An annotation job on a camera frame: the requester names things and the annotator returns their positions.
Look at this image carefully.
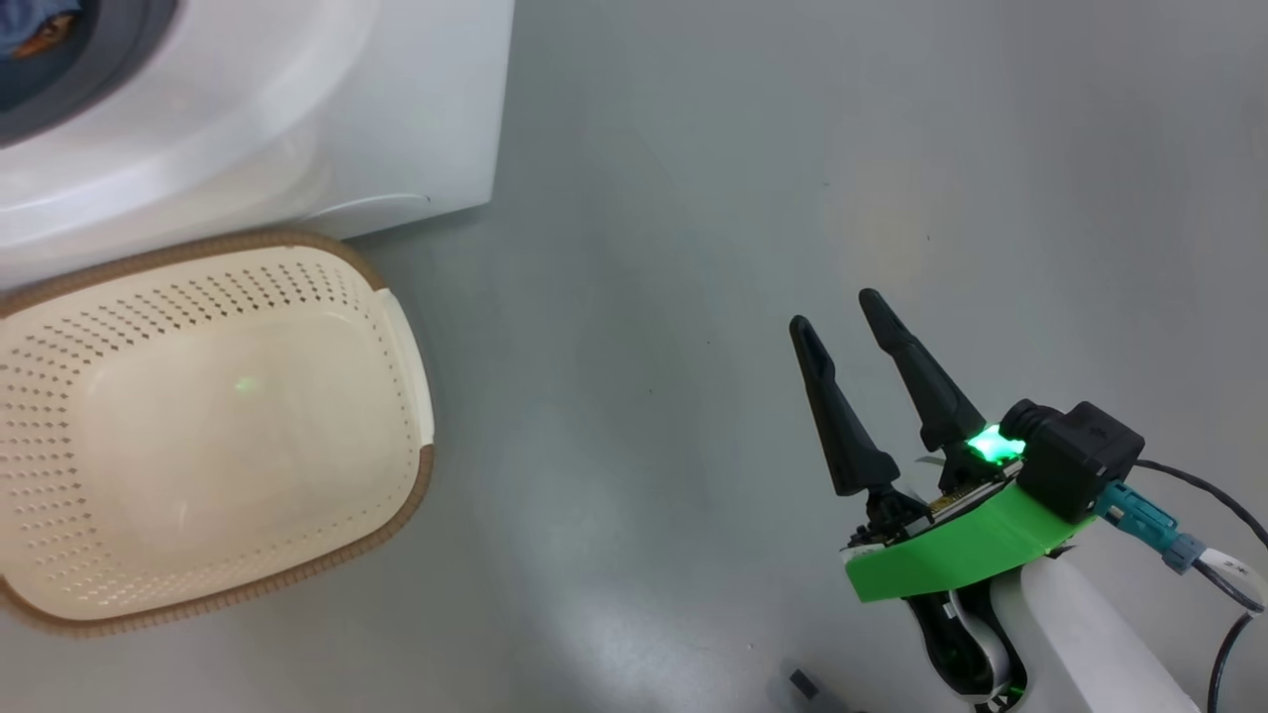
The blue bear print garment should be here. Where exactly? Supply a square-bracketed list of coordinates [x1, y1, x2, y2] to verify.
[0, 0, 82, 60]

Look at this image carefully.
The round filter cover panel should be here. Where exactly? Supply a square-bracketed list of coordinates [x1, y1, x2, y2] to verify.
[322, 193, 434, 239]

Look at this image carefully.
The thin black right gripper cable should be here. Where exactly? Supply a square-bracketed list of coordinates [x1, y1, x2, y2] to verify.
[1131, 458, 1268, 551]

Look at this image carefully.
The right camera cable teal connector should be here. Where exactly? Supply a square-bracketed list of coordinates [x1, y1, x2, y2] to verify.
[1094, 481, 1268, 713]

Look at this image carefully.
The white right cable label tag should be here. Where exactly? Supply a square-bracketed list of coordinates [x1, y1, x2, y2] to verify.
[1194, 548, 1268, 607]

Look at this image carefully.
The cream perforated laundry basket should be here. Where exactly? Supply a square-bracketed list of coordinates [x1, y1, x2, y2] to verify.
[0, 230, 437, 638]

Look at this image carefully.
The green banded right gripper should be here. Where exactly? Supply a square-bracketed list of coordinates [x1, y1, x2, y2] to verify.
[789, 288, 1096, 603]

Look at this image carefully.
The grey washing machine door gasket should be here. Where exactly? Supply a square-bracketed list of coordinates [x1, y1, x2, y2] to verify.
[0, 0, 181, 152]

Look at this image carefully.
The white front-load washing machine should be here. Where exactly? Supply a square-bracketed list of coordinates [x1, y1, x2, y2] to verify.
[0, 0, 516, 290]

